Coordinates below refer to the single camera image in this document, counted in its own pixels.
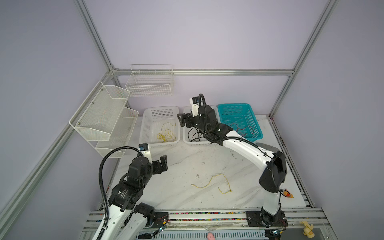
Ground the black cable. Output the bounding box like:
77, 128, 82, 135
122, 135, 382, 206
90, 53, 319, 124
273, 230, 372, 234
187, 127, 208, 143

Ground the yellow cable bundle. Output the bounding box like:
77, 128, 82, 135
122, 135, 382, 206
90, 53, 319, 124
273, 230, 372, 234
191, 173, 233, 195

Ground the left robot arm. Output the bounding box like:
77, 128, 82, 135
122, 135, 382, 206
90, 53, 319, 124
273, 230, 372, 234
93, 144, 169, 240

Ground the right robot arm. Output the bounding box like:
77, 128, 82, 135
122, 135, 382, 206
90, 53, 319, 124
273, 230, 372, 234
177, 105, 287, 227

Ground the middle white plastic basket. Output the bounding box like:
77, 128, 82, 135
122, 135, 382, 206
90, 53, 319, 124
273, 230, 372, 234
181, 106, 221, 147

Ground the white plastic basket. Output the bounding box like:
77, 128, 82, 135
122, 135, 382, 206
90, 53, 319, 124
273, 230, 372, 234
139, 106, 181, 148
181, 106, 221, 147

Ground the left white plastic basket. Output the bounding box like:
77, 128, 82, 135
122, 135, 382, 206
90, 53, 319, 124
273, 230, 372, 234
139, 106, 181, 148

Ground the teal plastic basket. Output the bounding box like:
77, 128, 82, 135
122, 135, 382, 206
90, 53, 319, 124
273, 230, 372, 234
217, 103, 264, 142

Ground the white mesh two-tier shelf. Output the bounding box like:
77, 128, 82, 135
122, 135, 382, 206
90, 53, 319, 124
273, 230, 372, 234
69, 83, 139, 157

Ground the pink object at front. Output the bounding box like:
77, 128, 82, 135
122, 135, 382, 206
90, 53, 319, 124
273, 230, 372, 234
207, 233, 216, 240

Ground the small orange toy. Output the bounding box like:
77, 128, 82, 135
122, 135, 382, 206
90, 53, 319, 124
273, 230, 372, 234
282, 190, 293, 199

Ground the yellow toy figure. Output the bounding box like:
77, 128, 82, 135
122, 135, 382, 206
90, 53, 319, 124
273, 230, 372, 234
300, 221, 315, 239

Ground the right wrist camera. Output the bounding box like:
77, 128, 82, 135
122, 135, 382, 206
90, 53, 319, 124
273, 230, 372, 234
190, 94, 206, 117

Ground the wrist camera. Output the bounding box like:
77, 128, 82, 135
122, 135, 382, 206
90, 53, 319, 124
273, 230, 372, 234
190, 94, 206, 117
139, 144, 152, 163

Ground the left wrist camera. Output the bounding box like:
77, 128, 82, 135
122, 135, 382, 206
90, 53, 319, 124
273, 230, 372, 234
139, 144, 152, 163

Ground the red cable bundle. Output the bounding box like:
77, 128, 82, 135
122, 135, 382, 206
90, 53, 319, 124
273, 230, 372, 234
229, 122, 256, 137

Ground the white wire wall basket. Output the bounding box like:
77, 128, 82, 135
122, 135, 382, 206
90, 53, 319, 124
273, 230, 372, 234
126, 65, 175, 97

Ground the aluminium front rail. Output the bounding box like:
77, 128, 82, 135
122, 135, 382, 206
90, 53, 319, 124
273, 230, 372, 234
82, 207, 331, 232

